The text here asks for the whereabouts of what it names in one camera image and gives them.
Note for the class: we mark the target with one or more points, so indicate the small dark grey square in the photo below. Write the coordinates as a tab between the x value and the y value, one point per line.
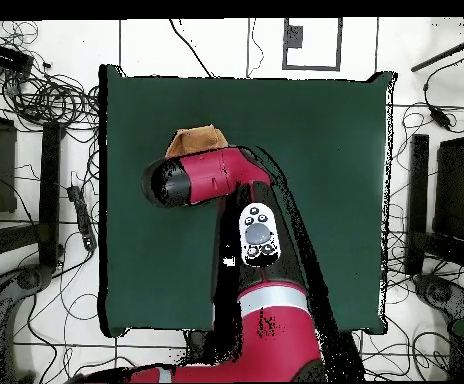
293	36

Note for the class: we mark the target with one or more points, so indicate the orange terry towel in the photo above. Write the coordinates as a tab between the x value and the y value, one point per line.
196	140

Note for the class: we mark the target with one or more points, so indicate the dark green table cloth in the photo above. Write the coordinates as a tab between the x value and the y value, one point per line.
316	160

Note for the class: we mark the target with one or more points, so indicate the grey chair base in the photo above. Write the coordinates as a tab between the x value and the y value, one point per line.
28	280
440	292

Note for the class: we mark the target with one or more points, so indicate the black power adapter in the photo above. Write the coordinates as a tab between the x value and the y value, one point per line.
440	118

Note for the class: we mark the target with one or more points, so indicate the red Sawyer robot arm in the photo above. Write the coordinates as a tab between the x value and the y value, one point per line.
216	172

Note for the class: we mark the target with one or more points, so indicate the black network switch box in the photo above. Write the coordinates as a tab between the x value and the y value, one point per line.
6	58

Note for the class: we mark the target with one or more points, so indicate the black power strip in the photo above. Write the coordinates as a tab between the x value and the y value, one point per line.
82	212

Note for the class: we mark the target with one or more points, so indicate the black tripod rod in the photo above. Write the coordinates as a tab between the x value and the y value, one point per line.
444	54

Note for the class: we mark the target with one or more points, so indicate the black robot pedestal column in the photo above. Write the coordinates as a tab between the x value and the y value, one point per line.
200	344

